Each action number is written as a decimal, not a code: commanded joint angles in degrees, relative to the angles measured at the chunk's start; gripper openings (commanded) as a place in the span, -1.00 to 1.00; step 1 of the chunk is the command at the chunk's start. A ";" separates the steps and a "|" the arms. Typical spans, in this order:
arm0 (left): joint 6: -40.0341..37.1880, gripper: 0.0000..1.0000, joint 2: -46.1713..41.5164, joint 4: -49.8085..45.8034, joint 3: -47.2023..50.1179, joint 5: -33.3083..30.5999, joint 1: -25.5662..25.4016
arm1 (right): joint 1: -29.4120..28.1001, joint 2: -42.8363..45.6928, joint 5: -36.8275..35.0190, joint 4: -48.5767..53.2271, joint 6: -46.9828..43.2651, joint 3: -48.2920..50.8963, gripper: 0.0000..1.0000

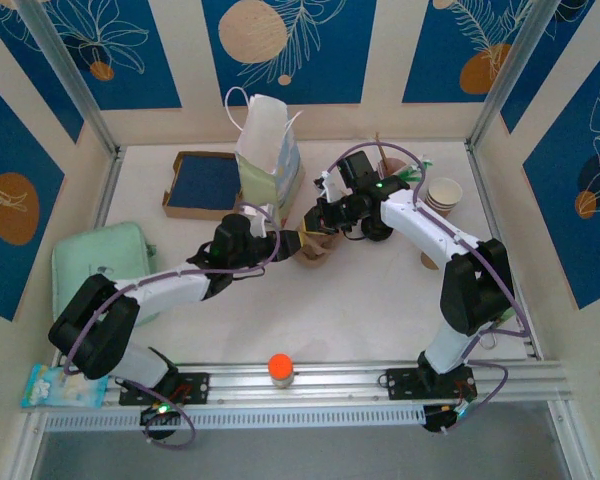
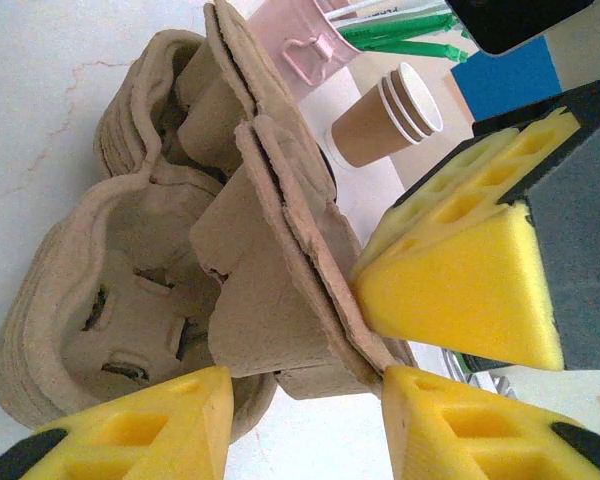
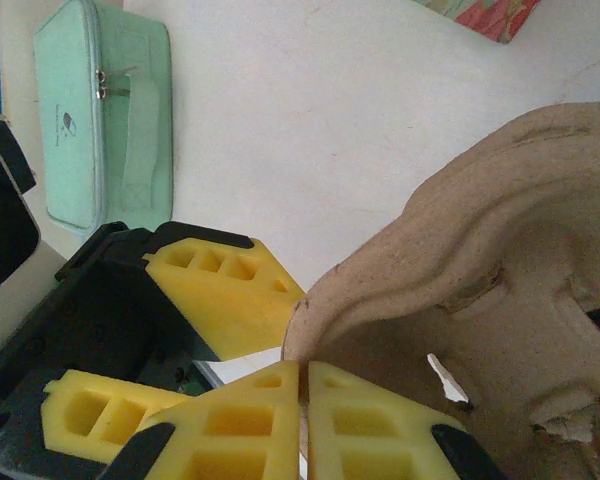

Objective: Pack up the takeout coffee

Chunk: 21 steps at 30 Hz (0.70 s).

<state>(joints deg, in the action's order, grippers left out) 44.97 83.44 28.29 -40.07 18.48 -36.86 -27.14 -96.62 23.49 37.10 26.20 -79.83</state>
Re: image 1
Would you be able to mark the white green paper bag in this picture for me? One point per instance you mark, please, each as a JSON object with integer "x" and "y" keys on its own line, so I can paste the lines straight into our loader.
{"x": 257, "y": 185}

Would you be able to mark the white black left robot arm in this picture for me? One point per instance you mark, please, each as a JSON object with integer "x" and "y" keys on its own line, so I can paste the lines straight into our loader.
{"x": 165, "y": 287}

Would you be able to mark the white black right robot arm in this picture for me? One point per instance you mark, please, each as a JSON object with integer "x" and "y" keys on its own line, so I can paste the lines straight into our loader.
{"x": 420, "y": 220}

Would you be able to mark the brown cardboard napkin tray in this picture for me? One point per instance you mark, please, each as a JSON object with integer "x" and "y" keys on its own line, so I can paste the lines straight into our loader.
{"x": 200, "y": 214}

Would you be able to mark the pink holder cup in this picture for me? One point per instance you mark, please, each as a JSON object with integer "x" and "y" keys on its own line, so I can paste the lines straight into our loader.
{"x": 395, "y": 165}

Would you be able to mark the green white wrapped straw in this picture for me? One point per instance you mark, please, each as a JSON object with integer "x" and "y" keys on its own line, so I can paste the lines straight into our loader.
{"x": 410, "y": 175}
{"x": 424, "y": 162}

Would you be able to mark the wooden stirrer stick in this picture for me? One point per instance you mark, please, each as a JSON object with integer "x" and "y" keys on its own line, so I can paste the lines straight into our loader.
{"x": 380, "y": 147}

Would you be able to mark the dark blue napkin stack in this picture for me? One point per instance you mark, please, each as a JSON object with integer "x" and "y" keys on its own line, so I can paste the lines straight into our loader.
{"x": 205, "y": 182}

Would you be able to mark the brown paper cup stack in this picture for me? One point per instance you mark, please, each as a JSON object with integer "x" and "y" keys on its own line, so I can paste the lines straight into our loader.
{"x": 445, "y": 192}

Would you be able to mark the orange capped small bottle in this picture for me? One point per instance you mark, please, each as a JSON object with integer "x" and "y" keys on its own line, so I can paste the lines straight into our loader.
{"x": 280, "y": 366}

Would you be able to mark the mint green zip pouch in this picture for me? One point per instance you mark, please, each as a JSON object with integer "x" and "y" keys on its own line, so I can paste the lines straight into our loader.
{"x": 105, "y": 250}

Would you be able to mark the light blue snack packet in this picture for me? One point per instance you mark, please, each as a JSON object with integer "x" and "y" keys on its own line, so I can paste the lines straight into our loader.
{"x": 62, "y": 387}

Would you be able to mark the aluminium table edge rail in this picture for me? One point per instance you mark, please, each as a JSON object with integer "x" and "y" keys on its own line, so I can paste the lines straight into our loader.
{"x": 109, "y": 190}
{"x": 482, "y": 180}

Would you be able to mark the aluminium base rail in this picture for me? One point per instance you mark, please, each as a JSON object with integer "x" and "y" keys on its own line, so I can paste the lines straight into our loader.
{"x": 330, "y": 385}

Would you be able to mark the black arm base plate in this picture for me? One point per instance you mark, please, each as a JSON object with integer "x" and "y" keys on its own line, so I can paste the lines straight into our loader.
{"x": 196, "y": 387}
{"x": 400, "y": 382}

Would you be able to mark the aluminium frame post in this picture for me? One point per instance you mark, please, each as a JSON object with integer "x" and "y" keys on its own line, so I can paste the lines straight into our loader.
{"x": 65, "y": 75}
{"x": 515, "y": 75}

